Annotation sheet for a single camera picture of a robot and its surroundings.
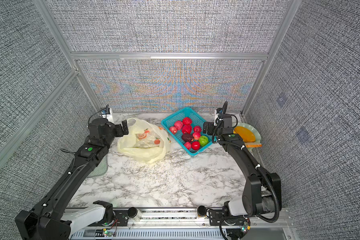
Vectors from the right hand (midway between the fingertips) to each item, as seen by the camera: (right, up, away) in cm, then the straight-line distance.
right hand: (212, 120), depth 85 cm
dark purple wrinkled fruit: (-13, -11, +12) cm, 21 cm away
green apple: (-3, -13, +11) cm, 17 cm away
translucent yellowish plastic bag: (-42, -14, +18) cm, 48 cm away
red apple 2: (-6, -5, +18) cm, 20 cm away
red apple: (-14, -5, +18) cm, 23 cm away
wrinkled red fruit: (-13, +1, +24) cm, 27 cm away
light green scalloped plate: (+34, -11, +15) cm, 39 cm away
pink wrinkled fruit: (-19, -2, +21) cm, 28 cm away
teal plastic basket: (-26, 0, +20) cm, 33 cm away
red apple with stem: (-23, -6, +18) cm, 30 cm away
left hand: (-49, 0, -10) cm, 50 cm away
